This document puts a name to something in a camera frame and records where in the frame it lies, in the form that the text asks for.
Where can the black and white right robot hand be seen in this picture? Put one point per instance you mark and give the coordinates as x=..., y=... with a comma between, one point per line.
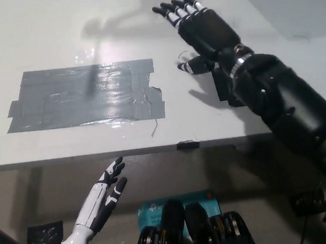
x=209, y=32

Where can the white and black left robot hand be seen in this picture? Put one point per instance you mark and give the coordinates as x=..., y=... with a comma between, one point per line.
x=101, y=201

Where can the teal router box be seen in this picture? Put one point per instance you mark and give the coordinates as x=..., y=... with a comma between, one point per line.
x=151, y=214

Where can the black tape patch on table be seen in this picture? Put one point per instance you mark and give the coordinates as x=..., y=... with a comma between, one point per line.
x=223, y=88

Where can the black tape patch on floor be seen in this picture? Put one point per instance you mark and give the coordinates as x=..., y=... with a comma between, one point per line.
x=45, y=235

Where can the small black tape strip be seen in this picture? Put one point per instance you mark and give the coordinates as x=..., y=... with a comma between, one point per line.
x=187, y=144

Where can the black floor marker patch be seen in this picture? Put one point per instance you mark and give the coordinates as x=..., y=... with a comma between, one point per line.
x=310, y=202

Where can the grey duct tape patch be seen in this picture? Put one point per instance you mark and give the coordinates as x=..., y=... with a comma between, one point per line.
x=64, y=107

